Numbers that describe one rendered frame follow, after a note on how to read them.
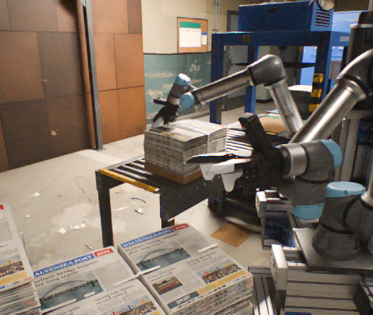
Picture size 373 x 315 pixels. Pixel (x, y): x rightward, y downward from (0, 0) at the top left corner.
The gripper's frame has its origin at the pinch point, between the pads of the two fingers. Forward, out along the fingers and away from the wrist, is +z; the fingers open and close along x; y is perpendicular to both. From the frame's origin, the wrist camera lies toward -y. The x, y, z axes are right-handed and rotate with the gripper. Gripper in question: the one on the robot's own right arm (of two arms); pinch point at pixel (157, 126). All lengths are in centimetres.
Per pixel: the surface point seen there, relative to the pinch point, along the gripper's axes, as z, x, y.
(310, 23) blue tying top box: -70, 113, 2
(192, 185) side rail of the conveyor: -1.5, -14.4, 43.4
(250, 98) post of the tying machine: 22, 161, -24
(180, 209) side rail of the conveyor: 6, -23, 49
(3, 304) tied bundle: -43, -118, 66
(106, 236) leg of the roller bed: 59, -33, 23
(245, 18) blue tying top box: -48, 113, -44
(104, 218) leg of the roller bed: 49, -33, 16
